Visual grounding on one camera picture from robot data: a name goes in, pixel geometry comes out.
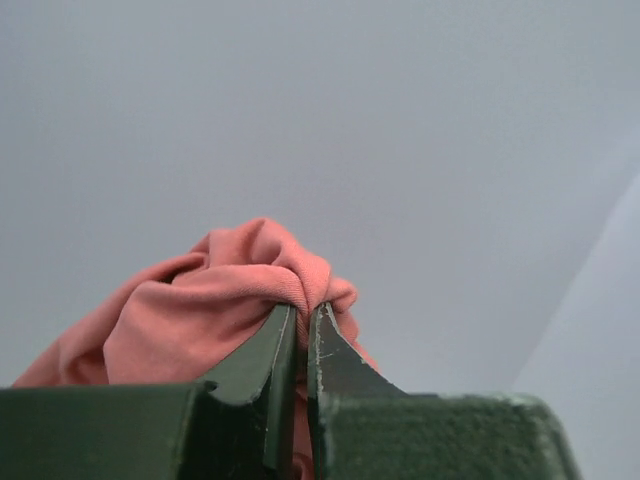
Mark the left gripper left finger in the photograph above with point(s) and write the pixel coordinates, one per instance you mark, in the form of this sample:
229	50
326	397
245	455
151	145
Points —
252	393

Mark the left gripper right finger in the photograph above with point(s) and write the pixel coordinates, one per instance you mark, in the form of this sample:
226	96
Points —
357	418

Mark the red t shirt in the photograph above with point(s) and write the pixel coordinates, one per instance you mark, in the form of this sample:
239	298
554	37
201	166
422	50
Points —
118	395

